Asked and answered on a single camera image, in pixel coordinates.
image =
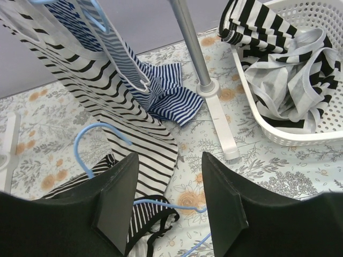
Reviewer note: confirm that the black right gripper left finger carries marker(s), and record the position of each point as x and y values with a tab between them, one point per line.
91	219

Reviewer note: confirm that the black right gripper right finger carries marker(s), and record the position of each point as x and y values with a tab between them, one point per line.
249	220

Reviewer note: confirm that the white black thin striped tank top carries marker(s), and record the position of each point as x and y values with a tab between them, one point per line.
93	80

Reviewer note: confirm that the wide black white striped tank top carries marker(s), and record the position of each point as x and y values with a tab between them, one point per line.
292	74

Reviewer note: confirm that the blue white striped tank top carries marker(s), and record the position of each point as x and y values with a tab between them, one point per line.
158	89

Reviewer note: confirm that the silver white clothes rack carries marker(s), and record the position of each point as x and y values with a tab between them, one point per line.
208	88

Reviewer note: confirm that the white perforated plastic basket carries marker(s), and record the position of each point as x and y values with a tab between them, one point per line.
304	16

